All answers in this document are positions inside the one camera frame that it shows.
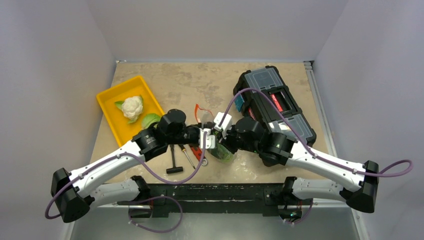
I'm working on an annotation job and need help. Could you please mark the green pepper toy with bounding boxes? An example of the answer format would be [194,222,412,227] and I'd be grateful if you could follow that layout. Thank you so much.
[209,147,234,163]

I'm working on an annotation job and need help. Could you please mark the clear zip top bag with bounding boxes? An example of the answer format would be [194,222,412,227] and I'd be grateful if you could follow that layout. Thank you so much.
[194,103,238,165]

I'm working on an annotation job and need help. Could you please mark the yellow plastic tray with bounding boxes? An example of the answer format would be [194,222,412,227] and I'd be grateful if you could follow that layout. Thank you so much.
[96,75,165,146]

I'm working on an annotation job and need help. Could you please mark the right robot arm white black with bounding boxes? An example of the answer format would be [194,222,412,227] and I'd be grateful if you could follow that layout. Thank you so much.
[214,115,379,213]

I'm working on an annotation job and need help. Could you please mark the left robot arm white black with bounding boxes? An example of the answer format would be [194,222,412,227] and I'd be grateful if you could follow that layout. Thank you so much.
[44,109,221,223]

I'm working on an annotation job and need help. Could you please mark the black yellow screwdriver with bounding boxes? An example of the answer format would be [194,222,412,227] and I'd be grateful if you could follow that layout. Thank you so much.
[178,144,196,169]

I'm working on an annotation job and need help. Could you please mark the red adjustable wrench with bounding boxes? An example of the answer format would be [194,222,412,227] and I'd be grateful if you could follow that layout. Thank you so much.
[190,146,208,166]

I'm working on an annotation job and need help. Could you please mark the pale green cabbage toy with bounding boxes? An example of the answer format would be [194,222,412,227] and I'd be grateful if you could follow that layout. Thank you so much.
[141,113,161,129]

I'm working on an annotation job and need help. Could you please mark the black toolbox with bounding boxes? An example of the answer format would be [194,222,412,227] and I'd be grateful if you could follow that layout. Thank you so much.
[232,65,317,147]

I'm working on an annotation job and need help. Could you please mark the white cauliflower toy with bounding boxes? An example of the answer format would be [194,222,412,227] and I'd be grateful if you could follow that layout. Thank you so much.
[114,95,144,124]

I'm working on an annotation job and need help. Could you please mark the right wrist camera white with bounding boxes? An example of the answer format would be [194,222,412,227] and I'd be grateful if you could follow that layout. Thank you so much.
[213,112,233,139]

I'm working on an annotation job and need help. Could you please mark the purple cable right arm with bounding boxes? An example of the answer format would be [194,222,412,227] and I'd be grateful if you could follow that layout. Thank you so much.
[218,87,414,178]

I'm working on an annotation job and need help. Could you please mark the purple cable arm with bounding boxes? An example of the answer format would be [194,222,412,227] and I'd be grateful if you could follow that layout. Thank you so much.
[44,131,209,220]
[218,87,414,178]

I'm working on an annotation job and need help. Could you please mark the black T-handle tool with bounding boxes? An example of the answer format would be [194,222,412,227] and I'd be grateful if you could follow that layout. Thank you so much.
[166,145,184,175]

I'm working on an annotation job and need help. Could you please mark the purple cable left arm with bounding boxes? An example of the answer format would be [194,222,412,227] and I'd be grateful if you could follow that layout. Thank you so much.
[44,131,209,220]

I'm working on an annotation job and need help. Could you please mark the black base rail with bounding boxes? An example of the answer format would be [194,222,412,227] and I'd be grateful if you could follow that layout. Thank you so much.
[118,183,312,219]

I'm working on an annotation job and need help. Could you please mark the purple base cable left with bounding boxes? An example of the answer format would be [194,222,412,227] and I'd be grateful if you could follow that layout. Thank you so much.
[128,195,184,233]

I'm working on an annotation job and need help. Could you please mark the aluminium frame rail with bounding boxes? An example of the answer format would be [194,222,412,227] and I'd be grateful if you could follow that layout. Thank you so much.
[64,61,369,240]

